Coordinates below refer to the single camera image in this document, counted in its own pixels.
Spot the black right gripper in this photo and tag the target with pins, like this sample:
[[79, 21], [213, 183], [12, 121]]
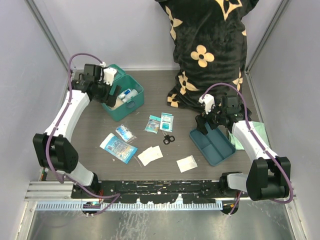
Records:
[[202, 118]]

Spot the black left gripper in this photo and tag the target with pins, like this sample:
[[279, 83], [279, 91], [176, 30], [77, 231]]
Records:
[[110, 99]]

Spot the white blue bandage roll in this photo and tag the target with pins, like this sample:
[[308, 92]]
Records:
[[124, 94]]

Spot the clear bag beige pad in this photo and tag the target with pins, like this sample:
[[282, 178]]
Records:
[[119, 102]]

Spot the dark teal divided tray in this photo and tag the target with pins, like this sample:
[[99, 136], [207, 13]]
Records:
[[214, 146]]

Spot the clear bag blue bandages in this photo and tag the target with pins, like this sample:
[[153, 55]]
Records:
[[153, 124]]

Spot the large blue cotton pack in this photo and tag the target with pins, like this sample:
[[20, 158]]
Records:
[[118, 148]]

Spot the white gauze pad stack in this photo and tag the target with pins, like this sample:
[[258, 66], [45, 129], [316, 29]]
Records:
[[150, 154]]

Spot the white plastic bottle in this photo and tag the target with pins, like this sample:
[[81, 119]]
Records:
[[130, 95]]

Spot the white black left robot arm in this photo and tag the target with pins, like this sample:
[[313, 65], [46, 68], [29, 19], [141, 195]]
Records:
[[53, 148]]

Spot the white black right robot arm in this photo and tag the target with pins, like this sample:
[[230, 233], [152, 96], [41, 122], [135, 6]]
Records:
[[269, 174]]

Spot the teal medicine kit box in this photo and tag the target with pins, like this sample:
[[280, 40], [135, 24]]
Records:
[[125, 81]]

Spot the teal white sachet packet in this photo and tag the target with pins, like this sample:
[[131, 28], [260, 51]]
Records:
[[166, 122]]

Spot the small clear blue packet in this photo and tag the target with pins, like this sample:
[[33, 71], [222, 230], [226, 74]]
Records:
[[125, 133]]

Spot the small white gauze packet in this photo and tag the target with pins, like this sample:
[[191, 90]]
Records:
[[186, 164]]

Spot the light green cloth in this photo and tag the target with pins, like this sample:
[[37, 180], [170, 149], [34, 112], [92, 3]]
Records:
[[260, 129]]

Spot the black floral plush blanket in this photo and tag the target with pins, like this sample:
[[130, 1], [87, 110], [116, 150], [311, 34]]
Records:
[[210, 47]]

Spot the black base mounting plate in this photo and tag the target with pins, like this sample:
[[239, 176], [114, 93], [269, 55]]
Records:
[[166, 191]]

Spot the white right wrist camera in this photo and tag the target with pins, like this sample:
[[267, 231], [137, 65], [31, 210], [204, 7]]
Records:
[[208, 101]]

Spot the black handled scissors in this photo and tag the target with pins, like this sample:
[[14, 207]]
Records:
[[168, 138]]

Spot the aluminium slotted rail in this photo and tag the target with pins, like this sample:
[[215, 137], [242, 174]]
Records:
[[53, 196]]

